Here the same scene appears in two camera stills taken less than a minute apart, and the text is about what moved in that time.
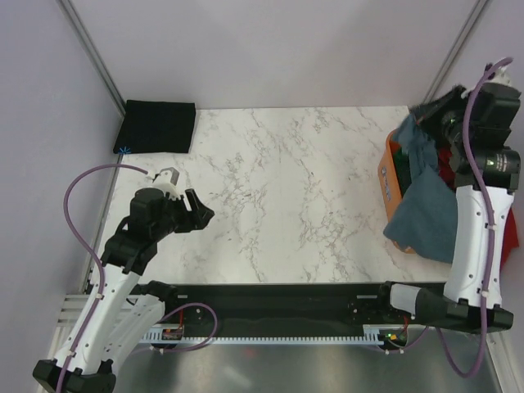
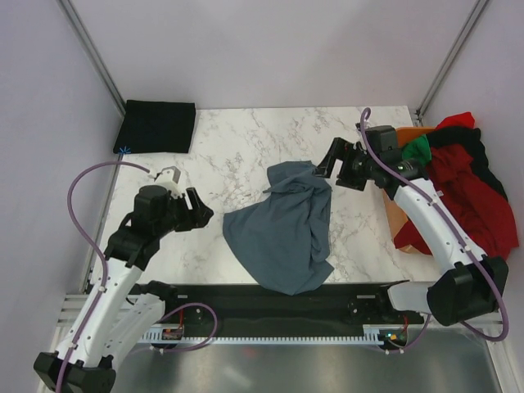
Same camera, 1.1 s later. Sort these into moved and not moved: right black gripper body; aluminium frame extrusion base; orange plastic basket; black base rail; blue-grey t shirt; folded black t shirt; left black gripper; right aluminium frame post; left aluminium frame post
Moved: blue-grey t shirt; orange plastic basket; right black gripper body
Not moved: black base rail; aluminium frame extrusion base; left aluminium frame post; right aluminium frame post; left black gripper; folded black t shirt
